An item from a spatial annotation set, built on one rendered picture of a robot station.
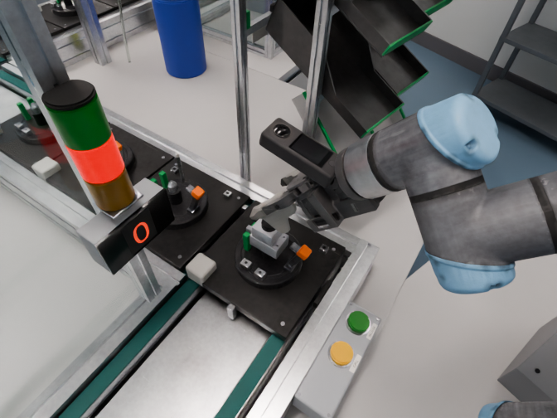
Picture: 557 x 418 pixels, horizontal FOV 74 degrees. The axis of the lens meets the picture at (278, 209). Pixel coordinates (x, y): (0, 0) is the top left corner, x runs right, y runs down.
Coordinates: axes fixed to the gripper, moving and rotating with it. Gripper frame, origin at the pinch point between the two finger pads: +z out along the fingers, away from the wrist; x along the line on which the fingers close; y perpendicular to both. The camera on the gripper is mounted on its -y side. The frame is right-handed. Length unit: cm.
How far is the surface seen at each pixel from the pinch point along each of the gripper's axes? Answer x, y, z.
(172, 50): 52, -47, 64
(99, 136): -19.1, -20.0, -10.5
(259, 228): -1.6, 4.7, 6.2
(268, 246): -2.2, 8.5, 7.2
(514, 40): 247, 55, 32
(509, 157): 211, 116, 54
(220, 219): 2.4, 1.4, 24.0
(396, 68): 44.1, -0.1, -6.4
